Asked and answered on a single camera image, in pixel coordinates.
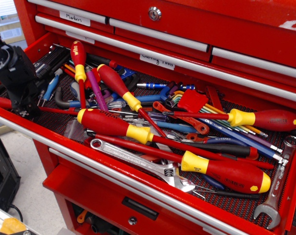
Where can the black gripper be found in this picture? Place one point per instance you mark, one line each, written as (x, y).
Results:
(17, 74)

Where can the thin red yellow screwdriver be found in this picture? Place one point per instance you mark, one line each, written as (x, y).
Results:
(5, 103)

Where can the large black hex key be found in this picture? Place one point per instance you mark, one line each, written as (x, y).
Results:
(59, 100)

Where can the blue precision screwdriver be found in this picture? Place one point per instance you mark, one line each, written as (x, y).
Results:
(46, 95)

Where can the black hex key set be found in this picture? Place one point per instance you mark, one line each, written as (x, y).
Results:
(51, 62)

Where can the large central red screwdriver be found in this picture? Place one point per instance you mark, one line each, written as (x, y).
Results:
(103, 122)

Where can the upright red yellow screwdriver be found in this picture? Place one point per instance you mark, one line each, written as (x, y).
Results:
(78, 56)

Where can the magenta pen tool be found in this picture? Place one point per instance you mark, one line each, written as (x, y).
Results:
(95, 87)

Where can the black box on floor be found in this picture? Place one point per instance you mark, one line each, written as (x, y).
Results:
(9, 179)

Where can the medium red yellow screwdriver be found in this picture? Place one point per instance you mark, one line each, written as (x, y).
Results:
(115, 83)

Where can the white markers label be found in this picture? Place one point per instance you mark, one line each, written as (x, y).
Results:
(74, 18)

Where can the blue metal bit driver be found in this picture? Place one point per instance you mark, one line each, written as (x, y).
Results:
(159, 86)

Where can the white cutting tools label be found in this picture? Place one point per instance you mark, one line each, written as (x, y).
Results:
(157, 62)

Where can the silver cabinet lock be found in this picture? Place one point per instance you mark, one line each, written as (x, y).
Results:
(154, 13)

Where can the chrome adjustable wrench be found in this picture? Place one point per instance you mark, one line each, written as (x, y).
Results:
(167, 172)

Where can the rainbow hex key set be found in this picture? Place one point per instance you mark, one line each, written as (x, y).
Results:
(192, 101)

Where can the red flat stamped wrench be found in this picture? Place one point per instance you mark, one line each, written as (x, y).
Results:
(198, 125)

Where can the blue long hex key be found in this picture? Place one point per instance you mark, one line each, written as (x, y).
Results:
(262, 149)

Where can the large front red screwdriver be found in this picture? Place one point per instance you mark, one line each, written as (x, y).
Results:
(236, 175)

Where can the black red slim screwdriver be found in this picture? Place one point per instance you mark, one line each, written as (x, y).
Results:
(235, 150)

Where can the red tool chest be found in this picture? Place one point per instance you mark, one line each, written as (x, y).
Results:
(244, 49)

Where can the right red yellow screwdriver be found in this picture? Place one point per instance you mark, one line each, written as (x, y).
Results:
(273, 120)

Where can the chrome combination wrench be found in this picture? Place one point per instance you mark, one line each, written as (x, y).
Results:
(270, 206)

